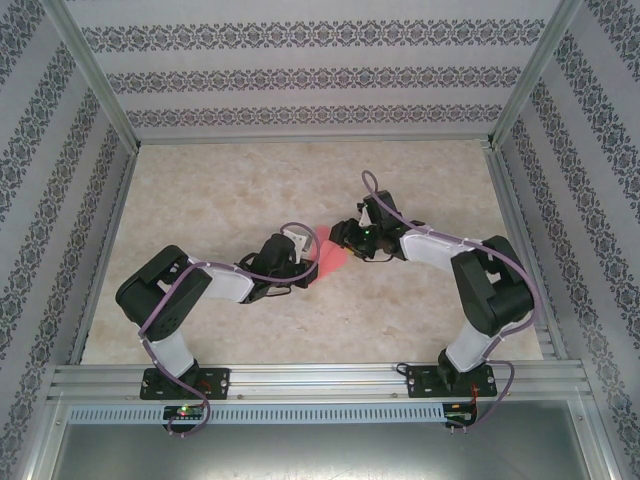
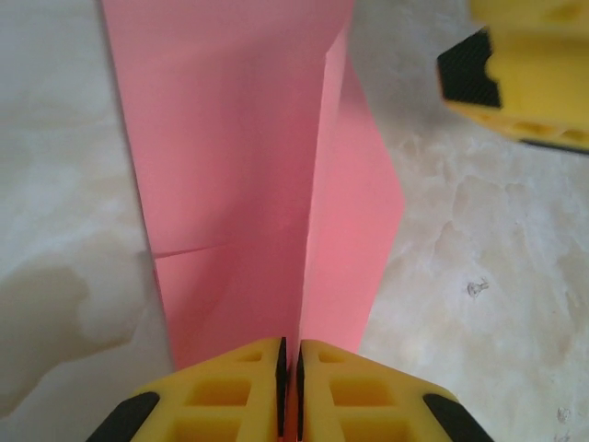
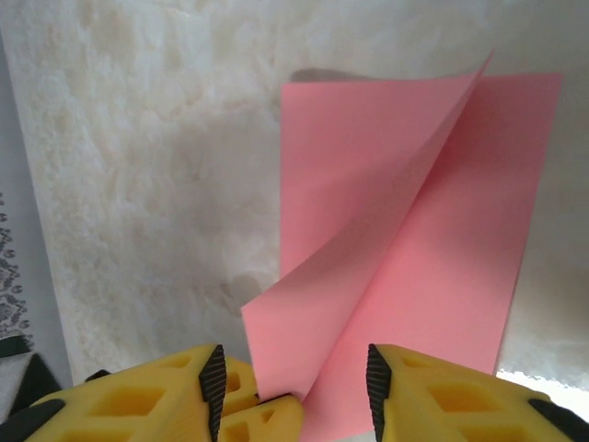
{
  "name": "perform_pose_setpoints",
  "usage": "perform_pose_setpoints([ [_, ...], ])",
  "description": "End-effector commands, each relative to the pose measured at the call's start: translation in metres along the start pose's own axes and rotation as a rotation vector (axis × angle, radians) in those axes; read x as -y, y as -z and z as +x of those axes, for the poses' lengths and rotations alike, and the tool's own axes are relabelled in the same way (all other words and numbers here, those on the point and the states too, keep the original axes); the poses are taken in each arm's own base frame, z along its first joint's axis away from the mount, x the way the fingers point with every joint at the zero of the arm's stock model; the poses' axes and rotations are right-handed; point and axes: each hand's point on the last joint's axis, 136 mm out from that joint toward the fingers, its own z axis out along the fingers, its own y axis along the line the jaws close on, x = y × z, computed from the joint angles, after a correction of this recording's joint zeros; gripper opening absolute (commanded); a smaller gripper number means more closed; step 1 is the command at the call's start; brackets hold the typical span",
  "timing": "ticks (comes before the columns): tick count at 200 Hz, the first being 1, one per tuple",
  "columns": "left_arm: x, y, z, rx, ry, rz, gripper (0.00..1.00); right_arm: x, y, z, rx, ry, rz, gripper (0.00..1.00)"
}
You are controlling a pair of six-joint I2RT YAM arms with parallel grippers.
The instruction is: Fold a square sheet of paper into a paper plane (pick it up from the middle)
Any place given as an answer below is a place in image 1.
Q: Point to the aluminium frame post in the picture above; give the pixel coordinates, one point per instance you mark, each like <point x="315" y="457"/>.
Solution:
<point x="97" y="75"/>
<point x="531" y="75"/>

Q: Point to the left circuit board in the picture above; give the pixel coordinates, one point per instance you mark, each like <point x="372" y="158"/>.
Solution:
<point x="185" y="412"/>

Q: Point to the aluminium mounting rail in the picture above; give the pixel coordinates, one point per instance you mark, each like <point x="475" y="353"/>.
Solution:
<point x="320" y="380"/>

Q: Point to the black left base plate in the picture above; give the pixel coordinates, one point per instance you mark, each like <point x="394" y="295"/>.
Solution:
<point x="220" y="382"/>

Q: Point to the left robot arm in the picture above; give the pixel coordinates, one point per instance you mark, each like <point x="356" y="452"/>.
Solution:
<point x="160" y="295"/>

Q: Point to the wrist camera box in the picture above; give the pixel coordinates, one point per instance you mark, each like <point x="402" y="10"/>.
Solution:
<point x="365" y="216"/>
<point x="300" y="239"/>

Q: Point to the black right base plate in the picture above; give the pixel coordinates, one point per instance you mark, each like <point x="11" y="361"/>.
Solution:
<point x="420" y="380"/>

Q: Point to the red square cloth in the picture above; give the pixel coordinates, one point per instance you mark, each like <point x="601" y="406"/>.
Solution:
<point x="332" y="260"/>

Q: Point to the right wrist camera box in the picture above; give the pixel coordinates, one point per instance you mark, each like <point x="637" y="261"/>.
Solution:
<point x="365" y="216"/>

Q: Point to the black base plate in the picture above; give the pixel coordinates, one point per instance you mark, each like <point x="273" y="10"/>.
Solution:
<point x="220" y="382"/>
<point x="420" y="380"/>

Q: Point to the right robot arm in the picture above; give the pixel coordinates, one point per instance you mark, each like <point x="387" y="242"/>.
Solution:
<point x="495" y="290"/>

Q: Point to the grey metal sheet panel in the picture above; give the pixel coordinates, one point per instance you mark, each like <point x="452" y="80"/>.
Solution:
<point x="320" y="452"/>

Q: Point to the circuit board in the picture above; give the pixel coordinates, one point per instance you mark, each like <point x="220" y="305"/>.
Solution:
<point x="460" y="417"/>
<point x="185" y="412"/>

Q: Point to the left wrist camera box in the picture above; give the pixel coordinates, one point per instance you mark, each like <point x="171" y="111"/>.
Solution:
<point x="300" y="239"/>

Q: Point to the right circuit board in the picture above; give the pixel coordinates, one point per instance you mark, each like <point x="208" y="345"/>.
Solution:
<point x="460" y="417"/>

